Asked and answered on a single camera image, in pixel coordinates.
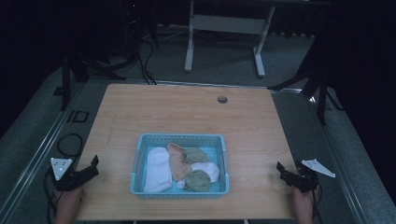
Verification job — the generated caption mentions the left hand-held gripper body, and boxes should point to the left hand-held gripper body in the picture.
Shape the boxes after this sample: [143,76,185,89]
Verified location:
[49,157,94,192]

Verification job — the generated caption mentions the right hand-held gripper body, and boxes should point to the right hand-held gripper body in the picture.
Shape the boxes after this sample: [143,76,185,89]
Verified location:
[289,158,337,194]

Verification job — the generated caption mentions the person's left hand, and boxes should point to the person's left hand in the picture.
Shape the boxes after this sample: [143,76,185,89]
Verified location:
[54,185,85,208]

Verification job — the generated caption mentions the person's right hand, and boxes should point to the person's right hand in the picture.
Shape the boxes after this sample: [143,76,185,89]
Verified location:
[291,186,319,208]

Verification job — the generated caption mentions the light blue plastic basket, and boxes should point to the light blue plastic basket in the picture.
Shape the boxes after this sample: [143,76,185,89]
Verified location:
[129,133,231,200]

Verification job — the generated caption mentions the large white sock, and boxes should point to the large white sock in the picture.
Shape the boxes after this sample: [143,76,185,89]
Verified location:
[142,146,173,193]

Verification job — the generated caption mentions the olive green cloth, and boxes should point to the olive green cloth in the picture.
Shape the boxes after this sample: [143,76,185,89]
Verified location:
[176,161,220,190]

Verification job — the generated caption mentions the green sock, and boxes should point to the green sock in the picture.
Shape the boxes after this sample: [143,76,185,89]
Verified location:
[183,169,212,192]
[183,147,210,165]

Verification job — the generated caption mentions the peach sock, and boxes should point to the peach sock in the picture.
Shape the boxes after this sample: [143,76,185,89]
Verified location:
[166,142,193,183]

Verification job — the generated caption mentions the black tripod stand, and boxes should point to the black tripod stand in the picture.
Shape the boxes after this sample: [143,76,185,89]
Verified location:
[266,18,345,126]
[52,46,127,112]

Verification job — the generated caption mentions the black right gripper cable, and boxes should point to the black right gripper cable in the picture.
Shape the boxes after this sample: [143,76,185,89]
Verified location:
[311,183,325,224]

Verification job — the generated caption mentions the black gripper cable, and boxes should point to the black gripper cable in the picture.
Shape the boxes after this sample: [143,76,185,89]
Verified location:
[42,133,85,224]
[311,183,325,224]

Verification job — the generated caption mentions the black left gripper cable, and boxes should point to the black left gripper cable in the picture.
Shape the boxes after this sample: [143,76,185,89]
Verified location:
[42,133,85,224]

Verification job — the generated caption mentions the black floor cables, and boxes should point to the black floor cables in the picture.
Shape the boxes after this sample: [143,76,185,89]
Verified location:
[122,18,190,86]

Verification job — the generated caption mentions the white metal desk frame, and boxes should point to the white metal desk frame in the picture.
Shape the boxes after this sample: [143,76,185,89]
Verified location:
[184,0,277,78]

